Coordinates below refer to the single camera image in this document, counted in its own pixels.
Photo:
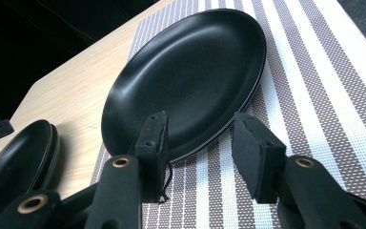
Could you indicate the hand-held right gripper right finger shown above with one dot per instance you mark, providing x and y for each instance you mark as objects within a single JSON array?
[{"x": 257, "y": 159}]

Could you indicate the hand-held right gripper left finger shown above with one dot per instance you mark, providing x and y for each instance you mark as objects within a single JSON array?
[{"x": 149, "y": 152}]

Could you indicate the striped woven placemat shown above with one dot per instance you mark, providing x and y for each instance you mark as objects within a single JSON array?
[{"x": 314, "y": 95}]

